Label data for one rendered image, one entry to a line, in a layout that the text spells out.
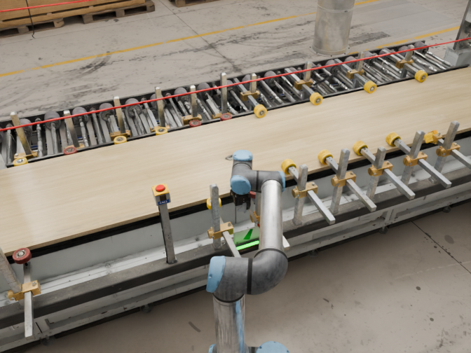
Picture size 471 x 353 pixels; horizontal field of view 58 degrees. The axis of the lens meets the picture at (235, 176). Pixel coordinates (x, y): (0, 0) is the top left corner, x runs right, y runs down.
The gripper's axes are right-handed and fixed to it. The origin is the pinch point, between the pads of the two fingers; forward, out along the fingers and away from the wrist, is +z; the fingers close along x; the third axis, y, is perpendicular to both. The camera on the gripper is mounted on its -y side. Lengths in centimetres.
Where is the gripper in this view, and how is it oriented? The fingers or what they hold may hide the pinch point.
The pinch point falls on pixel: (245, 210)
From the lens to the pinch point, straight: 218.3
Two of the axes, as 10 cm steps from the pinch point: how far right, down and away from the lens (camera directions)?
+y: -9.3, 2.4, -2.8
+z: 0.0, 7.7, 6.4
